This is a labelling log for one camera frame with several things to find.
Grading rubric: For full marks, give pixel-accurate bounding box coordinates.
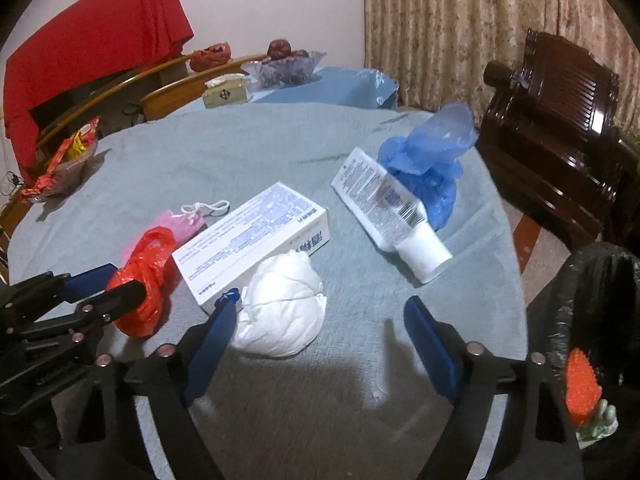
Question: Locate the beige tissue box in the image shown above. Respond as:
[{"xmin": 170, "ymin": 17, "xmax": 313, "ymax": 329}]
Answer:
[{"xmin": 202, "ymin": 74, "xmax": 253, "ymax": 109}]

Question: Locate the white tissue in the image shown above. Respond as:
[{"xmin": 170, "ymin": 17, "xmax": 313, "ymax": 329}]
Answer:
[{"xmin": 230, "ymin": 250, "xmax": 327, "ymax": 358}]

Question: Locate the orange green toy carrot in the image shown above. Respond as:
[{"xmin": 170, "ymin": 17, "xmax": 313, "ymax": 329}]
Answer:
[{"xmin": 565, "ymin": 347, "xmax": 621, "ymax": 443}]

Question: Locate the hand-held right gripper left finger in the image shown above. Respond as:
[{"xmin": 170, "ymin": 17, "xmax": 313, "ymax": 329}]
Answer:
[{"xmin": 75, "ymin": 287, "xmax": 241, "ymax": 480}]

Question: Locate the snack packet at edge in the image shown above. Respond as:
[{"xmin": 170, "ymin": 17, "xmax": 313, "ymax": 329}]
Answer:
[{"xmin": 37, "ymin": 147, "xmax": 103, "ymax": 198}]

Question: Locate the beige patterned curtain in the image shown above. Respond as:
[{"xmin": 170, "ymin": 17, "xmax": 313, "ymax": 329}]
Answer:
[{"xmin": 362, "ymin": 0, "xmax": 636, "ymax": 131}]

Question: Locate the black bag lined trash bin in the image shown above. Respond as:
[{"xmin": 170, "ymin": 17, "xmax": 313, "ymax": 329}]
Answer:
[{"xmin": 525, "ymin": 242, "xmax": 640, "ymax": 480}]

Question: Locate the blue plastic bag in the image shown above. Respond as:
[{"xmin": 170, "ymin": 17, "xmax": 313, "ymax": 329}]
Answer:
[{"xmin": 377, "ymin": 102, "xmax": 476, "ymax": 231}]

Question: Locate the white squeeze tube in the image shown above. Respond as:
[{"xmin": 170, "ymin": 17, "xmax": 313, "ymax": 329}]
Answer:
[{"xmin": 332, "ymin": 147, "xmax": 453, "ymax": 285}]

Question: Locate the blue tablecloth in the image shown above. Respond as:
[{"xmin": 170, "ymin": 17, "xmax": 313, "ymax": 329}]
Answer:
[{"xmin": 250, "ymin": 65, "xmax": 398, "ymax": 111}]

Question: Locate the red knotted plastic bag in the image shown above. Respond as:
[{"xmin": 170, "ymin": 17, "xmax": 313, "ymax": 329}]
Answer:
[{"xmin": 190, "ymin": 42, "xmax": 233, "ymax": 72}]

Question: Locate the clear glass fruit bowl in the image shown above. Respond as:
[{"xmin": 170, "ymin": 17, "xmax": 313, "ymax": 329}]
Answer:
[{"xmin": 241, "ymin": 51, "xmax": 327, "ymax": 88}]

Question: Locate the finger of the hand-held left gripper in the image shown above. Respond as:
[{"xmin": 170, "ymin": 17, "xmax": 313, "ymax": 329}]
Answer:
[
  {"xmin": 0, "ymin": 279, "xmax": 149, "ymax": 348},
  {"xmin": 0, "ymin": 264, "xmax": 120, "ymax": 326}
]

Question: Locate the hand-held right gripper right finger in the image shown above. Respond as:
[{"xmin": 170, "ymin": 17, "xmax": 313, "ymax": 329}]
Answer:
[{"xmin": 402, "ymin": 295, "xmax": 586, "ymax": 480}]

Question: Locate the white cardboard box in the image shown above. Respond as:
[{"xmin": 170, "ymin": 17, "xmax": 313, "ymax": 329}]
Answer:
[{"xmin": 171, "ymin": 182, "xmax": 331, "ymax": 316}]

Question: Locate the red snack packet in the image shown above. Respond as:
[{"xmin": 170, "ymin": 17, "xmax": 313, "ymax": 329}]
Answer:
[{"xmin": 22, "ymin": 116, "xmax": 103, "ymax": 204}]

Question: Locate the pink pouch with white string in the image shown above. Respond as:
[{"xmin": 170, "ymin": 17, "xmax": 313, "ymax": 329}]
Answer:
[{"xmin": 155, "ymin": 200, "xmax": 231, "ymax": 242}]

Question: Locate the dark wooden armchair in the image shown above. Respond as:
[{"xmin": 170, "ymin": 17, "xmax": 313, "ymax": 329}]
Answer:
[{"xmin": 475, "ymin": 29, "xmax": 623, "ymax": 251}]

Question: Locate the red cloth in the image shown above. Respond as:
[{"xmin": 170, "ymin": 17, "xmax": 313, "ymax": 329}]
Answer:
[{"xmin": 4, "ymin": 0, "xmax": 195, "ymax": 181}]

